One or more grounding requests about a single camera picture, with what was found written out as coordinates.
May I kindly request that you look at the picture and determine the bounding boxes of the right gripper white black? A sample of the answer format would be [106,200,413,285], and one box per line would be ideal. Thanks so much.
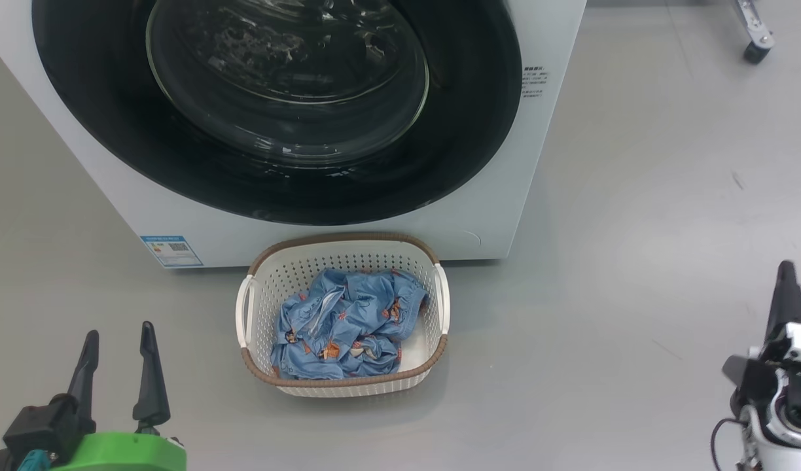
[722,260,801,449]

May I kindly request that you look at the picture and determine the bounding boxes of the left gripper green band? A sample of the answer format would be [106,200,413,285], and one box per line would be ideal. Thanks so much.
[0,321,187,471]

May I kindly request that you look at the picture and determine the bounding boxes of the blue patterned clothes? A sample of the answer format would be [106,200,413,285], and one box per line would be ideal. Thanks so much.
[271,267,431,381]

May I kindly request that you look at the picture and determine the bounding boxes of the round dark washing machine door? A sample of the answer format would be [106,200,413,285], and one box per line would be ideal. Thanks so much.
[32,0,523,226]

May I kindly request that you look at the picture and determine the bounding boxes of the white perforated laundry basket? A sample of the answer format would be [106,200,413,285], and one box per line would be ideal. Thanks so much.
[236,232,451,398]

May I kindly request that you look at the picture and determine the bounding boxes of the white front-load washing machine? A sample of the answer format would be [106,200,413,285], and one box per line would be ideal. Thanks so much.
[0,0,588,269]

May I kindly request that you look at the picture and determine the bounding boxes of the blue energy label sticker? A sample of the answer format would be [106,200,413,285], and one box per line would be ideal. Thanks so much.
[141,235,204,268]

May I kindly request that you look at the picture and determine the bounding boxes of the metal partition foot with caster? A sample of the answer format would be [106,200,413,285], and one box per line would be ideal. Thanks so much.
[731,0,775,65]

